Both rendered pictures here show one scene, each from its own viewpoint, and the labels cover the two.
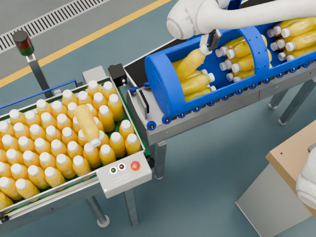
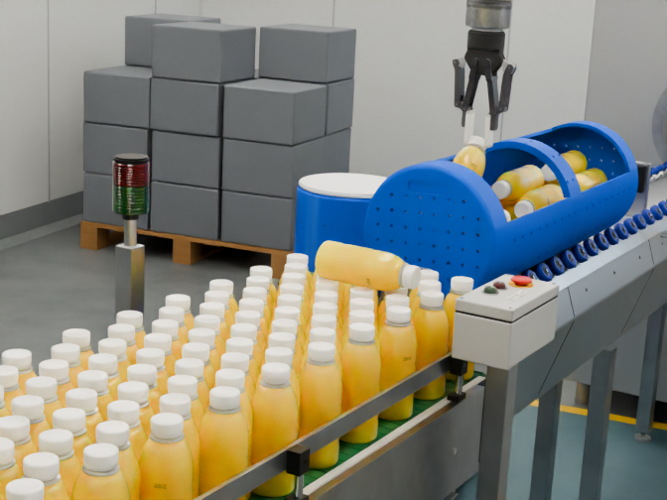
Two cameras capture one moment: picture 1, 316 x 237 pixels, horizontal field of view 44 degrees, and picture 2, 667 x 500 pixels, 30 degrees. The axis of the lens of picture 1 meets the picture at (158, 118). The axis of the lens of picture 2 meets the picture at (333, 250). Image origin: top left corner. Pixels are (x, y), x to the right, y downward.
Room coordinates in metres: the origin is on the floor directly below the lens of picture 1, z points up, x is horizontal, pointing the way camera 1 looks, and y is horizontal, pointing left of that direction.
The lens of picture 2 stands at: (-1.02, 1.45, 1.64)
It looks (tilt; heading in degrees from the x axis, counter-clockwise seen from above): 14 degrees down; 327
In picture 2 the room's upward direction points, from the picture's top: 3 degrees clockwise
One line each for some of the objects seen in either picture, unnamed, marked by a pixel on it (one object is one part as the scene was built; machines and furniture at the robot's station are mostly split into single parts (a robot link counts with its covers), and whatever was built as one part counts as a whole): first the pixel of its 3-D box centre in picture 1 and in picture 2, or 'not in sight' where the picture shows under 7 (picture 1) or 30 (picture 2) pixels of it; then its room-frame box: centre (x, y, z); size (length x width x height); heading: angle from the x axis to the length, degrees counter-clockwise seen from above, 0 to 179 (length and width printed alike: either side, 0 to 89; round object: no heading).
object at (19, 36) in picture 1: (25, 47); (130, 200); (0.96, 0.57, 1.18); 0.06 x 0.06 x 0.16
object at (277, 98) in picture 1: (285, 84); (545, 443); (1.34, -0.84, 0.31); 0.06 x 0.06 x 0.63; 26
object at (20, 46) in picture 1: (22, 40); (130, 173); (0.96, 0.57, 1.23); 0.06 x 0.06 x 0.04
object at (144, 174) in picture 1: (124, 174); (506, 318); (0.46, 0.13, 1.05); 0.20 x 0.10 x 0.10; 116
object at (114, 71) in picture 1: (117, 77); not in sight; (0.97, 0.20, 0.95); 0.10 x 0.07 x 0.10; 26
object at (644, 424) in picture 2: not in sight; (652, 354); (1.77, -1.72, 0.31); 0.06 x 0.06 x 0.63; 26
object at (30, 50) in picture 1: (25, 46); (130, 197); (0.96, 0.57, 1.18); 0.06 x 0.06 x 0.05
